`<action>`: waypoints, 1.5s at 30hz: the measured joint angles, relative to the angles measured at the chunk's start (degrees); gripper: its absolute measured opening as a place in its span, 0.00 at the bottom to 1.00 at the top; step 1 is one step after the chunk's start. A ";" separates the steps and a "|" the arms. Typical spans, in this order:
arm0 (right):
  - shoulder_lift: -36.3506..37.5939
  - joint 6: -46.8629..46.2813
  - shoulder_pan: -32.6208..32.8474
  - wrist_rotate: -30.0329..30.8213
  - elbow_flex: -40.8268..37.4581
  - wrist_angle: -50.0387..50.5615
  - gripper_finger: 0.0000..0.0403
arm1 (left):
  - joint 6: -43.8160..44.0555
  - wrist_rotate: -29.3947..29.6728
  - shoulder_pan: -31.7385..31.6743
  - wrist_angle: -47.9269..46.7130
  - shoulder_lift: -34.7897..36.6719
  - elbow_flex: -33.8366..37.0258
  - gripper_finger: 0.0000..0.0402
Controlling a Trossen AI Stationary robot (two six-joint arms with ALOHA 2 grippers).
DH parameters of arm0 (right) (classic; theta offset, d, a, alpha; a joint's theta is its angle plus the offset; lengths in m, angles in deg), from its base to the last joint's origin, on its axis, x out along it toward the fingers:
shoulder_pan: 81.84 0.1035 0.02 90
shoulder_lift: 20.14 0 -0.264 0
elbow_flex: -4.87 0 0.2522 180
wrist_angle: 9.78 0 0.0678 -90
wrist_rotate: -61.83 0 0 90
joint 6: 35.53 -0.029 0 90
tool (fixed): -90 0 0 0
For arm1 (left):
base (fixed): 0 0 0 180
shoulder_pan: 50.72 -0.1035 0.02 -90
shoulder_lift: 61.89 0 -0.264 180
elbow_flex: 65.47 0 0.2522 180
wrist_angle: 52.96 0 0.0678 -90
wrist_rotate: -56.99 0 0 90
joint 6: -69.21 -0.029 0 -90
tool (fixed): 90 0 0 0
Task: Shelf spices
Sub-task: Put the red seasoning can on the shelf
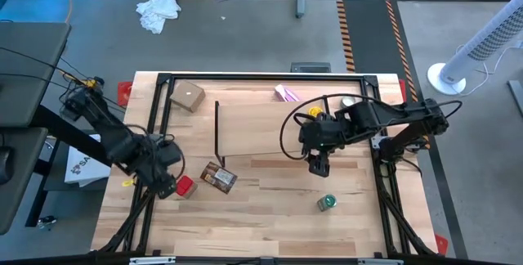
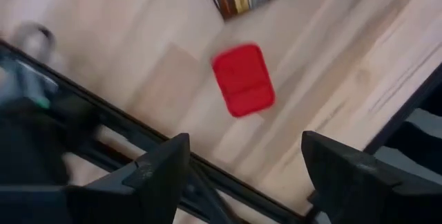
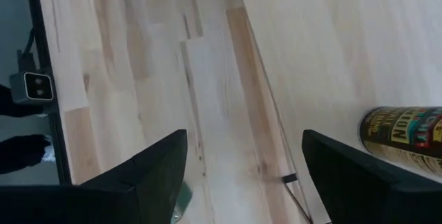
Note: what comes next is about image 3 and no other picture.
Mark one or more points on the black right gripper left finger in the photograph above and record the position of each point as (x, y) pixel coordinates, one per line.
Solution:
(103, 200)

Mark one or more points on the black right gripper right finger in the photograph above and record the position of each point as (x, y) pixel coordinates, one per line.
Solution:
(362, 196)

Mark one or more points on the yellow lid spice jar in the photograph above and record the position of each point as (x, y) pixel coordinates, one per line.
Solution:
(404, 134)

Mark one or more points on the person's leg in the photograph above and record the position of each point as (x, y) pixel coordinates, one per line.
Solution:
(20, 153)

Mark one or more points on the grey depth camera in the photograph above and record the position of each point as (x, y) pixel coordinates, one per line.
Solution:
(31, 87)

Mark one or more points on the black aluminium table frame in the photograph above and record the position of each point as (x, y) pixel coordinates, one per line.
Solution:
(41, 27)

